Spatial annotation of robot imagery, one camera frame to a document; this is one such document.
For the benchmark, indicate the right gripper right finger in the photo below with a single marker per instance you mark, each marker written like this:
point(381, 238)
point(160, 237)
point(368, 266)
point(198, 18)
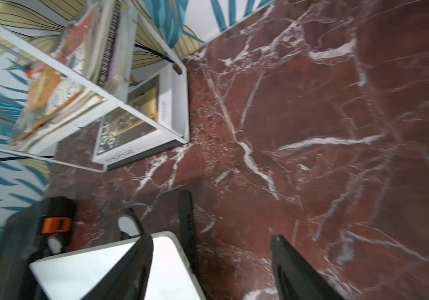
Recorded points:
point(294, 276)

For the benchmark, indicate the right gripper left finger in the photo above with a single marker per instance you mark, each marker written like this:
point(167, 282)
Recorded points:
point(128, 279)

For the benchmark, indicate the silver laptop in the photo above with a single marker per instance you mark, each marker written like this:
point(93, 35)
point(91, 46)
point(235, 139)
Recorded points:
point(73, 275)

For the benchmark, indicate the black plastic tool case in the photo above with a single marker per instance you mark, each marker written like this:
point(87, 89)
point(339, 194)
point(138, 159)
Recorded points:
point(41, 230)

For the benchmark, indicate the folio magazine book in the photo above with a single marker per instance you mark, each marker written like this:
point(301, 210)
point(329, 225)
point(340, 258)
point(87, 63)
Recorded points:
point(162, 97)

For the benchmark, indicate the colourful illustrated book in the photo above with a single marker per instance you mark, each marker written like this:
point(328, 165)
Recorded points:
point(94, 49)

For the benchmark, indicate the white metal shelf rack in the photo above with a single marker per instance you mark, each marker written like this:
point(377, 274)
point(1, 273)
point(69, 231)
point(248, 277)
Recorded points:
point(29, 30)

